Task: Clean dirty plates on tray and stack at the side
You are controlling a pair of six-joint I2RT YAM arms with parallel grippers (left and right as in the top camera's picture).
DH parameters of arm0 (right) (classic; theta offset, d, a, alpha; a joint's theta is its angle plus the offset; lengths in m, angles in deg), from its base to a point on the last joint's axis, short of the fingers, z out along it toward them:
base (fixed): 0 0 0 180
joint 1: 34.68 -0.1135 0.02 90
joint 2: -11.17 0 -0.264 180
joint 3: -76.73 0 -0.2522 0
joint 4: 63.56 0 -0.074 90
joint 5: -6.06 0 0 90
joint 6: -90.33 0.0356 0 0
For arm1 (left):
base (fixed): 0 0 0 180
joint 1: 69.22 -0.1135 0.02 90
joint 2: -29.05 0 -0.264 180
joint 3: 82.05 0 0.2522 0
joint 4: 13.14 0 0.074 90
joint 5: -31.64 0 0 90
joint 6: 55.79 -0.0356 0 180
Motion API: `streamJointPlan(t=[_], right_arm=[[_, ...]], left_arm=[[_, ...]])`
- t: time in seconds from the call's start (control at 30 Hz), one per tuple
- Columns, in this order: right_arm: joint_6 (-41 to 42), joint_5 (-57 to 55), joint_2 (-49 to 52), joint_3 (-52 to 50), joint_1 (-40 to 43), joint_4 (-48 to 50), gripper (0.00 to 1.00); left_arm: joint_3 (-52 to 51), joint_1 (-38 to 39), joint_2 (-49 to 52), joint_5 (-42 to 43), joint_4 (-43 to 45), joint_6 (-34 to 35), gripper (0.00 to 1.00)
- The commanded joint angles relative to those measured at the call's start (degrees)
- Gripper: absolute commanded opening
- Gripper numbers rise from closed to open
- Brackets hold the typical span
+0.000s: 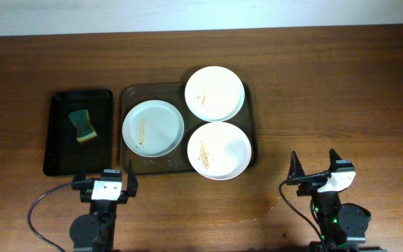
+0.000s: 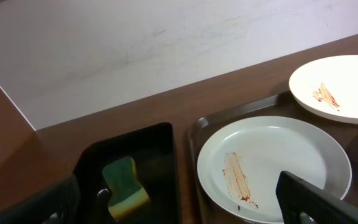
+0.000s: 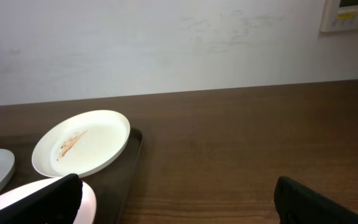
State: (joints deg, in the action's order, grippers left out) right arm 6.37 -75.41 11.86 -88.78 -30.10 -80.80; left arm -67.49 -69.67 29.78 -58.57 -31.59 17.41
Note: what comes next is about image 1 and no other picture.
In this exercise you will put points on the green yellow sponge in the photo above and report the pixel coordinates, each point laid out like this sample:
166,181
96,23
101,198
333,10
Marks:
84,129

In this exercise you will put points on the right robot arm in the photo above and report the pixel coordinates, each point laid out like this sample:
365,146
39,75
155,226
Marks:
339,226

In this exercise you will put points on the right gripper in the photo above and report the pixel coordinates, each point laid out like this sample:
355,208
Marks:
306,178

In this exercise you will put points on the white plate top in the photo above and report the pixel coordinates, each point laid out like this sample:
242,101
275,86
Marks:
214,93

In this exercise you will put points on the white plate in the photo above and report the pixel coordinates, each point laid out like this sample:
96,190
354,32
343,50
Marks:
219,151
214,93
153,128

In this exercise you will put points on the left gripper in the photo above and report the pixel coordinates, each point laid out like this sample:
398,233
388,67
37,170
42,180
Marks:
82,185

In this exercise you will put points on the black plastic tray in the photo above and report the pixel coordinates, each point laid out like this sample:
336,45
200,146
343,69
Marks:
62,151

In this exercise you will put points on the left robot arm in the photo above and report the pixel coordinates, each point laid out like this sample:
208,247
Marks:
95,230

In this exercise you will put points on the brown transparent tray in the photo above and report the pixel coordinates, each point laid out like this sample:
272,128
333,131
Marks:
177,160

